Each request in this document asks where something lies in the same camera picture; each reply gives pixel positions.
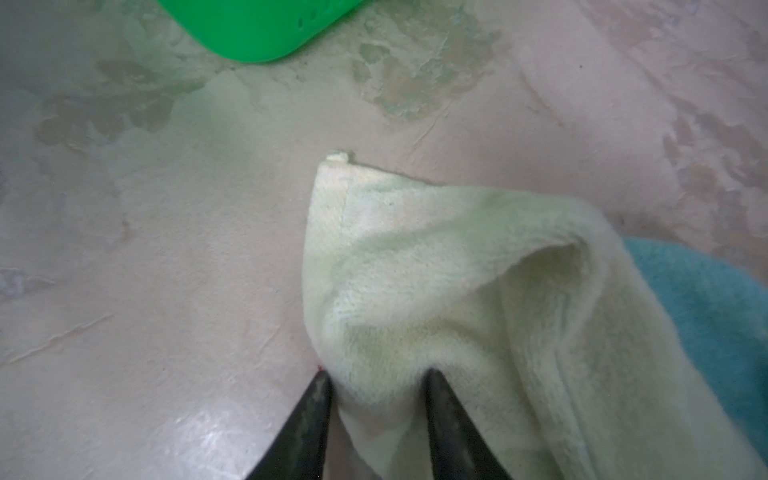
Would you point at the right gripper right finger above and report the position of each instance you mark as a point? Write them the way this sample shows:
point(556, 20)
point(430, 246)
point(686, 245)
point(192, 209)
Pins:
point(457, 449)

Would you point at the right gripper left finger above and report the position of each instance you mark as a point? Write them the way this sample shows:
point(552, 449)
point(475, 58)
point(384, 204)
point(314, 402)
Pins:
point(298, 451)

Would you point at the pale yellow teal towel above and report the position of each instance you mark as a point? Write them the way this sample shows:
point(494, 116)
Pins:
point(577, 353)

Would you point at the green plastic basket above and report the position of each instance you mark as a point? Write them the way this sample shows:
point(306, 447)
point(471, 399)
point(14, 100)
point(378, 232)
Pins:
point(255, 31)

